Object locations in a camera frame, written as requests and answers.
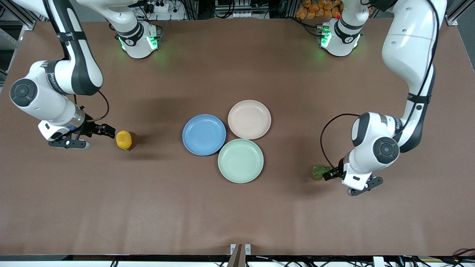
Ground green lettuce leaf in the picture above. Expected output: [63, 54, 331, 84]
[312, 165, 333, 181]

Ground yellow lemon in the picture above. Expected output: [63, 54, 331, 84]
[116, 130, 132, 151]

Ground pale green plate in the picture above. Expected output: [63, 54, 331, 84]
[217, 139, 264, 184]

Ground grey metal side box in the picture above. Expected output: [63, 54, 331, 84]
[0, 28, 20, 86]

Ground blue plate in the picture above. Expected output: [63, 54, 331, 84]
[182, 114, 227, 156]

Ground beige pink plate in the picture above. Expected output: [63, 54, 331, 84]
[227, 100, 272, 140]

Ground brown table cover sheet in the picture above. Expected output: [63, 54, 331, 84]
[0, 18, 475, 256]

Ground white power strip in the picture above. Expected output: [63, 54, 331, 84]
[143, 0, 175, 13]

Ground orange bagged items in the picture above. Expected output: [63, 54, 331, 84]
[296, 0, 344, 19]

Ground small metal edge bracket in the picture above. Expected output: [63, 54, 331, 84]
[230, 244, 252, 256]

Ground aluminium frame profile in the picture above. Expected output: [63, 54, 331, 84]
[446, 0, 475, 26]
[7, 0, 50, 31]

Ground grey mount bar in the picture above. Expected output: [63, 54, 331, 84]
[227, 244, 243, 267]

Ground black base cable bundle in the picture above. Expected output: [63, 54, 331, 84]
[289, 17, 323, 37]

